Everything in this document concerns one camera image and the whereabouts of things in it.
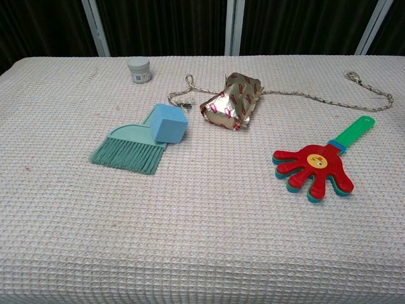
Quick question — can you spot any red hand clapper toy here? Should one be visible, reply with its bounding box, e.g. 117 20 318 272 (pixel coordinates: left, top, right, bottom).
271 115 377 203

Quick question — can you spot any table with beige cloth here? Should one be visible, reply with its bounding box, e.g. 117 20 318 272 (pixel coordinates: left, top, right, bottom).
0 55 405 304

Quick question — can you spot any blue foam cube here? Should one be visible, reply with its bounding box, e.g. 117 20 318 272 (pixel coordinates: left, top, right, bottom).
148 103 189 145

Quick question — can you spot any gold foil snack bag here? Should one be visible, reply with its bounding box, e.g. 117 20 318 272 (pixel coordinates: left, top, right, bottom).
199 72 263 131

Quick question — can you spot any green dustpan brush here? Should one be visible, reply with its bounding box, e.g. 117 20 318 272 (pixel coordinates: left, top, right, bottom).
90 104 168 175

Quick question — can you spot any small grey cylinder cap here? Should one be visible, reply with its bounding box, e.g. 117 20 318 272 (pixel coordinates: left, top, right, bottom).
127 58 153 84

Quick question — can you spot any braided rope with clasp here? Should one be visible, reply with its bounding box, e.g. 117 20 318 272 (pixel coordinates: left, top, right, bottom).
167 71 395 112

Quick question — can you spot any white frame post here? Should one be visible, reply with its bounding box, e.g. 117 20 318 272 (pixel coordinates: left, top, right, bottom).
354 0 392 56
225 0 244 56
81 0 111 57

